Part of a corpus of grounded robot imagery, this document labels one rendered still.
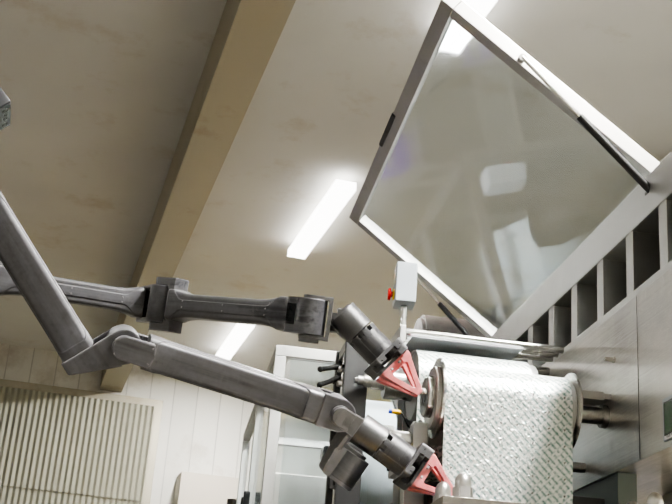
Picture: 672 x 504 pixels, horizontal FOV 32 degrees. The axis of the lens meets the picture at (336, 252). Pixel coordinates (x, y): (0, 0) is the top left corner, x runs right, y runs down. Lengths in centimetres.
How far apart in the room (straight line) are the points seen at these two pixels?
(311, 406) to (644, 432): 57
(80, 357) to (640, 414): 95
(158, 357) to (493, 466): 62
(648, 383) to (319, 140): 438
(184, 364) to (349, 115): 413
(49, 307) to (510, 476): 84
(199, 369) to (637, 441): 76
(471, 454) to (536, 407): 15
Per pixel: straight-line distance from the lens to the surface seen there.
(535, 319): 273
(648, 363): 206
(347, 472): 201
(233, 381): 195
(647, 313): 209
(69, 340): 192
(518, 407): 211
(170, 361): 193
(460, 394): 209
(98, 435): 1078
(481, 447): 208
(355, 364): 241
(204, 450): 1092
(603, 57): 545
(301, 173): 665
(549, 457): 211
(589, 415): 220
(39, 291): 192
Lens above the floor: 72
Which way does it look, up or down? 21 degrees up
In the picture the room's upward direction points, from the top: 5 degrees clockwise
